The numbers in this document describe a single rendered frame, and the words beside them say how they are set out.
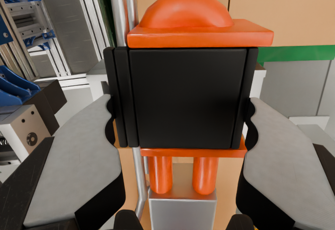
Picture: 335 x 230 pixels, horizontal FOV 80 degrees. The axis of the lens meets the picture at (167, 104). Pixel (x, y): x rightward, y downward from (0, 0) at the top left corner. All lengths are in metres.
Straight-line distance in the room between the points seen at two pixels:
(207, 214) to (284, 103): 1.57
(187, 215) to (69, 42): 1.19
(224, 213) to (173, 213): 0.55
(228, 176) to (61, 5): 1.12
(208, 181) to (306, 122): 1.75
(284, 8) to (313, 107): 1.11
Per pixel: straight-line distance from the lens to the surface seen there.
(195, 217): 0.22
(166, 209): 0.21
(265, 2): 0.86
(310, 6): 0.93
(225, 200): 0.70
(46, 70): 1.44
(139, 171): 0.17
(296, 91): 1.73
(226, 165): 0.59
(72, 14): 1.26
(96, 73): 0.86
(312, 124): 1.94
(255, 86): 0.89
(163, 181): 0.19
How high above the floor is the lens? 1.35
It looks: 60 degrees down
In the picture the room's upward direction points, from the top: 176 degrees counter-clockwise
